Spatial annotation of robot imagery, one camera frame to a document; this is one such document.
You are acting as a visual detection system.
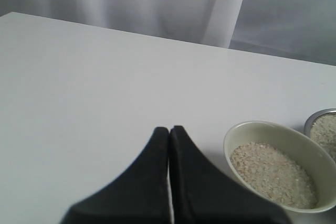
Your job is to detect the white backdrop curtain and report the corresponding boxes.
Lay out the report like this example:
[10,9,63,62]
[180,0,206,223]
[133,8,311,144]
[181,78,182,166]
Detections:
[1,0,335,65]

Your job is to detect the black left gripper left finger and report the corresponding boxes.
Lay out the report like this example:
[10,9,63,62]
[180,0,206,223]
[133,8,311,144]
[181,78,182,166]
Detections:
[61,127,171,223]

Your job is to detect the rice in steel pan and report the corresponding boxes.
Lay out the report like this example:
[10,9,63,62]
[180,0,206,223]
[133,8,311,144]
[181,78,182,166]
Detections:
[310,113,335,161]

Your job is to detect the stainless steel round pan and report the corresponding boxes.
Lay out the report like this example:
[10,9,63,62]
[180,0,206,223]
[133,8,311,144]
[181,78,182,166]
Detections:
[303,108,336,137]

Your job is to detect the white ceramic bowl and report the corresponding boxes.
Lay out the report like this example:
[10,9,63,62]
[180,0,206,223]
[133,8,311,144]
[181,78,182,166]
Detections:
[223,121,335,214]

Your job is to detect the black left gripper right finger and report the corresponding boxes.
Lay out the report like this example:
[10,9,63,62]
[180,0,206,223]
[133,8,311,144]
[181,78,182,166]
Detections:
[169,126,291,223]

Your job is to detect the rice in white bowl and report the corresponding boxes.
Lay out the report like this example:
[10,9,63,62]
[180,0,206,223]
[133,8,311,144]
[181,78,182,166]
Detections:
[230,142,318,209]

